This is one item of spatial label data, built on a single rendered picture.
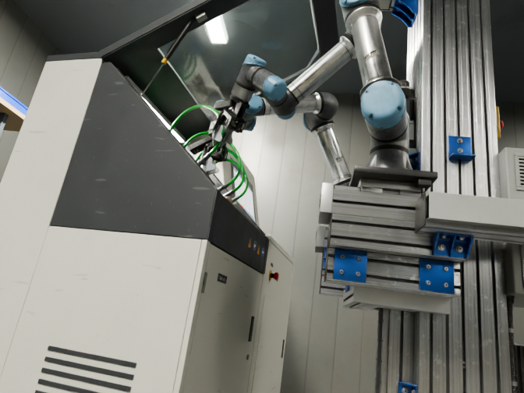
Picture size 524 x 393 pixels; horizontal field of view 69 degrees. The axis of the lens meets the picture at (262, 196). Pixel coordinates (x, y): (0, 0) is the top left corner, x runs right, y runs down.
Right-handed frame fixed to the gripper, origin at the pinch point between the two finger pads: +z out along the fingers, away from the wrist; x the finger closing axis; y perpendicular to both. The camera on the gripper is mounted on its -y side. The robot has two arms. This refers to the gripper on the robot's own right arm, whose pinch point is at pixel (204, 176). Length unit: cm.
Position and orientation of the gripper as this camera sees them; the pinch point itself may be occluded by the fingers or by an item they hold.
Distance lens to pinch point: 161.7
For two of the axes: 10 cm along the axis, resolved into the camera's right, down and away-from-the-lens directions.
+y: 9.6, 0.5, -2.8
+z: -1.4, 9.4, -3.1
